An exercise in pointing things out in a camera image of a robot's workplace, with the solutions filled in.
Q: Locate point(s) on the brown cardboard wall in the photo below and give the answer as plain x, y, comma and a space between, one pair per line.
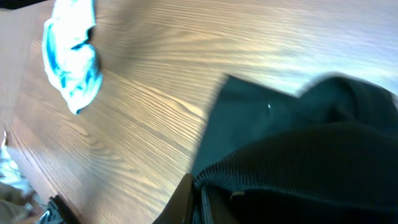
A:
17, 30

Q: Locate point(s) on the black t-shirt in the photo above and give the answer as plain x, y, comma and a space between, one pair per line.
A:
326, 156

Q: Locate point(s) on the folded beige garment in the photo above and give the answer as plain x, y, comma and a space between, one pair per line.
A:
19, 208

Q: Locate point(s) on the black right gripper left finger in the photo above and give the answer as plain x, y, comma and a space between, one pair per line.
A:
179, 209

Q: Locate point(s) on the folded grey striped garment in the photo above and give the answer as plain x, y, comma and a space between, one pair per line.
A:
10, 172

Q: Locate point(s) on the light blue t-shirt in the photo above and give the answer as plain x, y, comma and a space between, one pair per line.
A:
71, 62

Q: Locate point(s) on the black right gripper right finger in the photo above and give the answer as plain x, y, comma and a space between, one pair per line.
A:
214, 209

